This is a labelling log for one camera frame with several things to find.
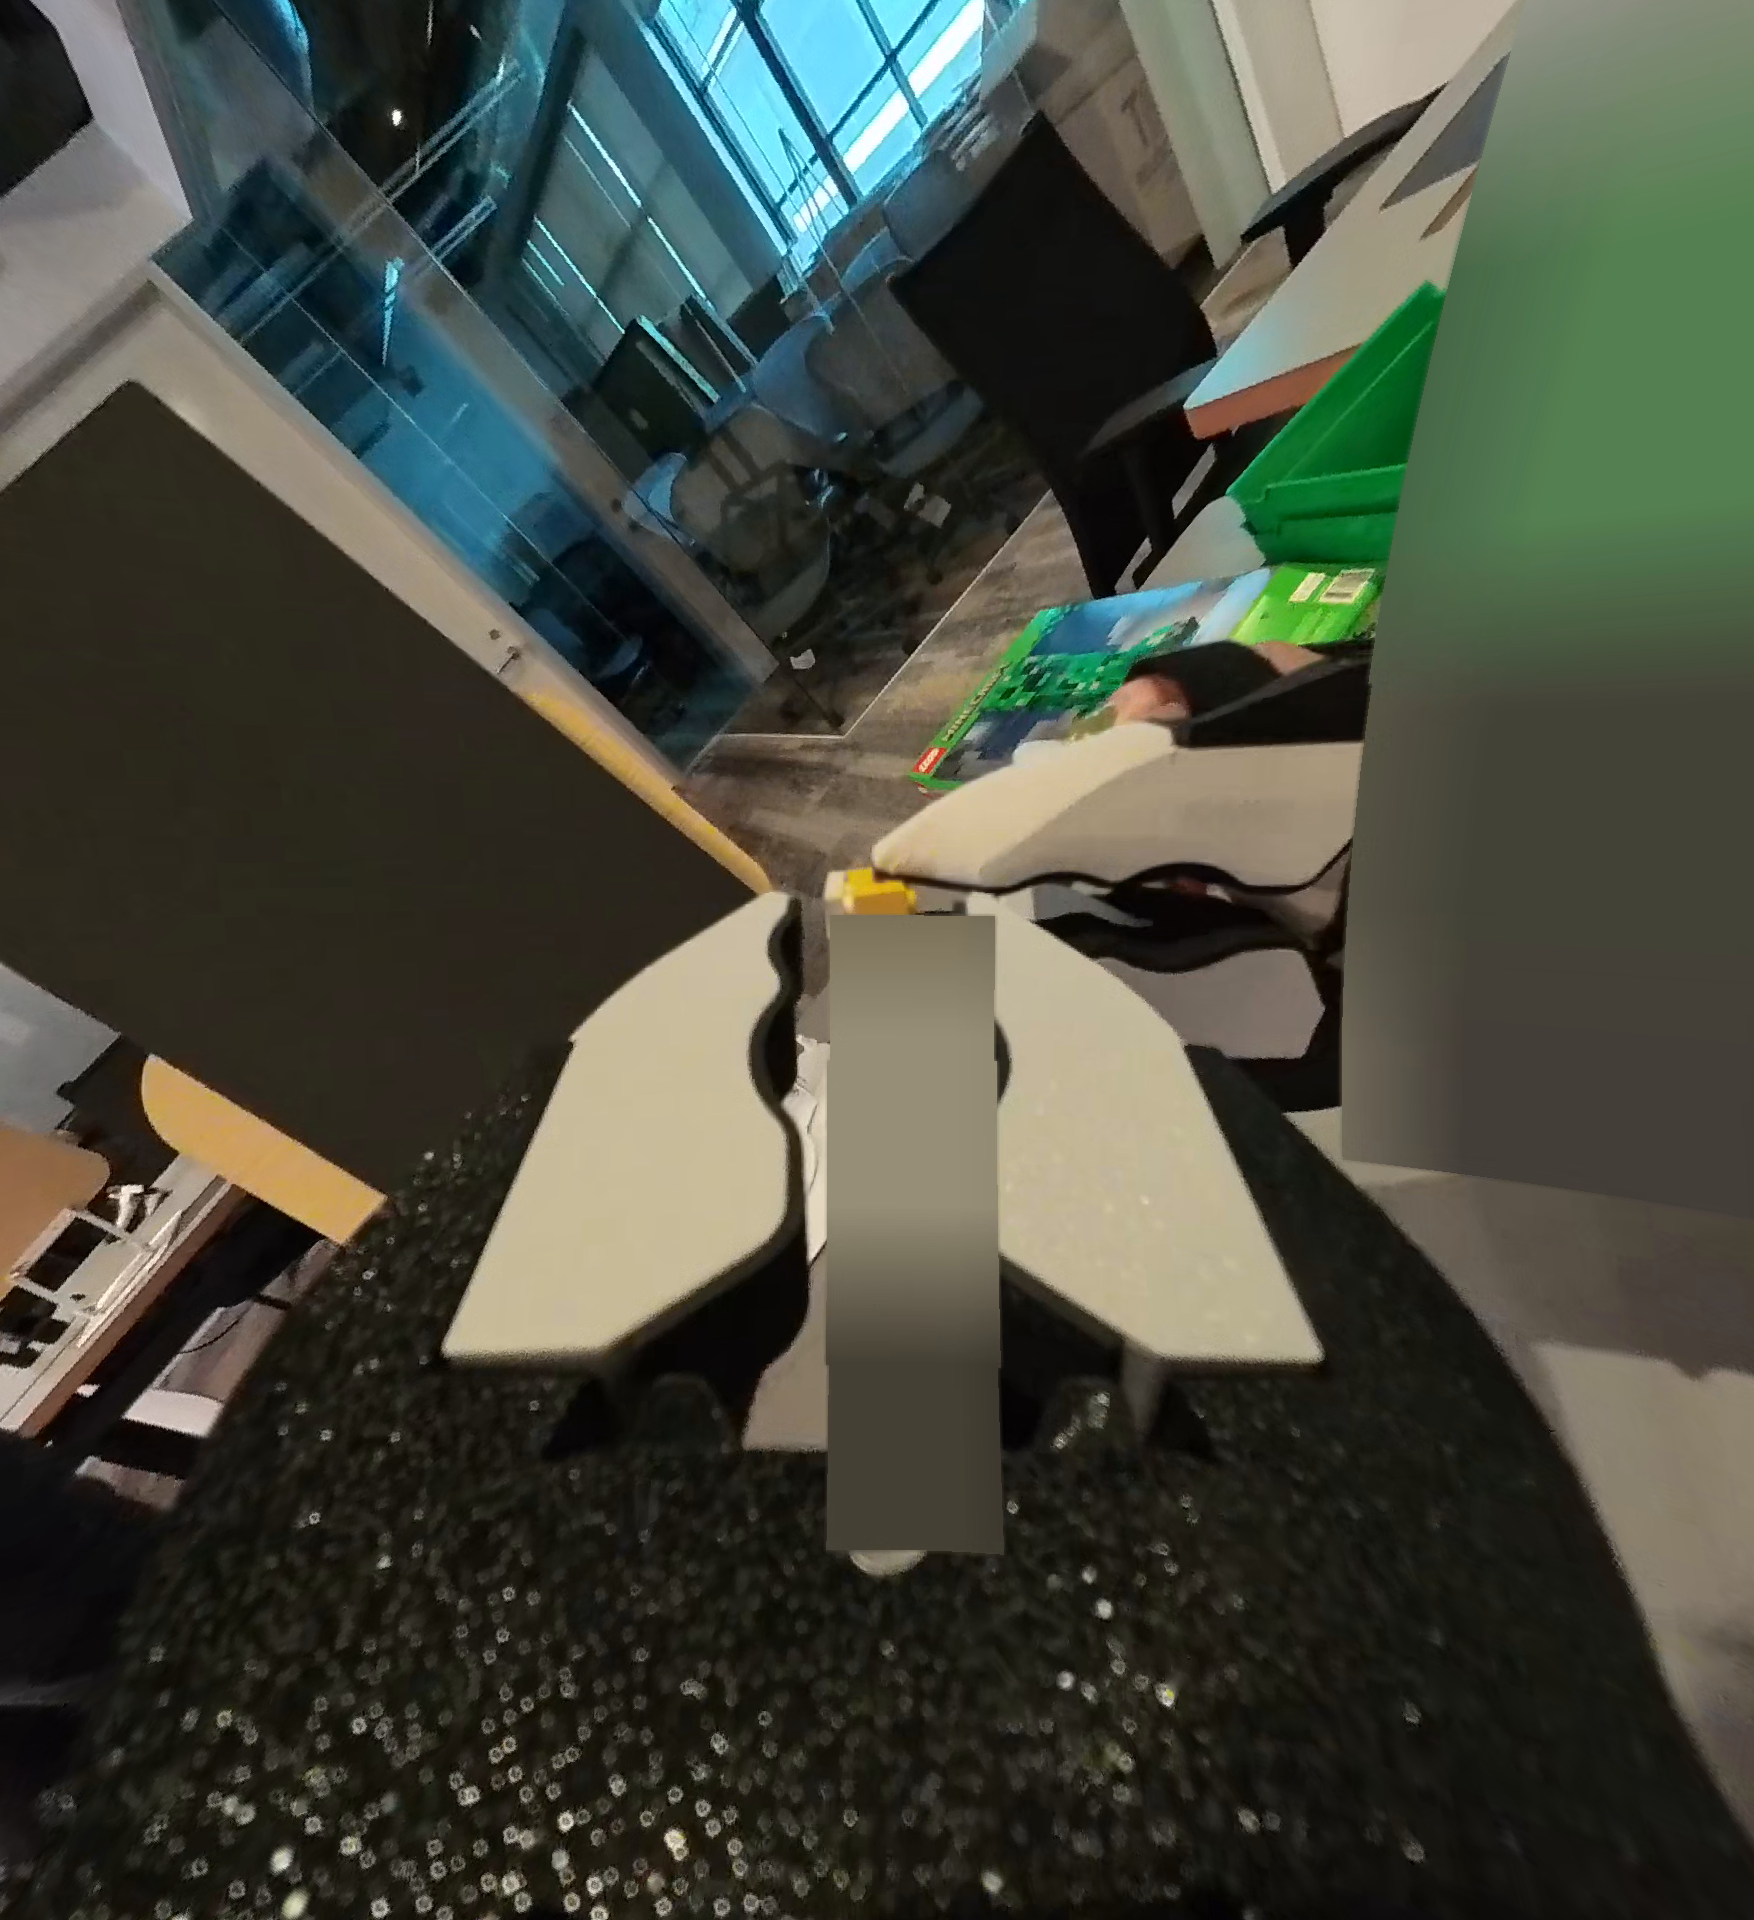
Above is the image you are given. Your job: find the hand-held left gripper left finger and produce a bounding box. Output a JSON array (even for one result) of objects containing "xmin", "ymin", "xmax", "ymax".
[{"xmin": 436, "ymin": 889, "xmax": 813, "ymax": 1384}]

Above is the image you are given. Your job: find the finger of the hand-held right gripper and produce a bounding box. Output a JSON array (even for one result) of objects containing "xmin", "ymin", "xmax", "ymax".
[
  {"xmin": 1028, "ymin": 873, "xmax": 1344, "ymax": 1062},
  {"xmin": 865, "ymin": 660, "xmax": 1371, "ymax": 898}
]

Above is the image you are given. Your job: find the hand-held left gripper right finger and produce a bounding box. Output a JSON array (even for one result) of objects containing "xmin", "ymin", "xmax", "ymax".
[{"xmin": 994, "ymin": 916, "xmax": 1331, "ymax": 1430}]

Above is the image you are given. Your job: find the green toy set box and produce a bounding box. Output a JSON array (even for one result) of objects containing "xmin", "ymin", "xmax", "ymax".
[{"xmin": 900, "ymin": 561, "xmax": 1386, "ymax": 793}]

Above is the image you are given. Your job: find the grey office chair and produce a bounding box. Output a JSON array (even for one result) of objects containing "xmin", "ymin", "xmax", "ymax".
[
  {"xmin": 629, "ymin": 448, "xmax": 839, "ymax": 650},
  {"xmin": 805, "ymin": 326, "xmax": 971, "ymax": 495}
]

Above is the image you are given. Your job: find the green plastic bin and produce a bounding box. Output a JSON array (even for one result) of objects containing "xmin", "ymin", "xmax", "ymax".
[{"xmin": 1229, "ymin": 278, "xmax": 1451, "ymax": 554}]

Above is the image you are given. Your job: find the black office chair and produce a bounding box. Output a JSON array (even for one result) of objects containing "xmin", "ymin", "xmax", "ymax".
[
  {"xmin": 891, "ymin": 121, "xmax": 1219, "ymax": 594},
  {"xmin": 1243, "ymin": 79, "xmax": 1441, "ymax": 242}
]

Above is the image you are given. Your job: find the brown-edged white table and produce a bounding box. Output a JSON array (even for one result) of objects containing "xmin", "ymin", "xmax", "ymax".
[{"xmin": 1180, "ymin": 26, "xmax": 1513, "ymax": 447}]

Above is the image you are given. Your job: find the dark partition panel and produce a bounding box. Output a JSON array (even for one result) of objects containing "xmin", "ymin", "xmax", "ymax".
[{"xmin": 0, "ymin": 375, "xmax": 776, "ymax": 1245}]

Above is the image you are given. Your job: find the wooden chair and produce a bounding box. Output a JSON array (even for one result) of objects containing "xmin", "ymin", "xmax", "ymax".
[{"xmin": 0, "ymin": 1115, "xmax": 110, "ymax": 1327}]

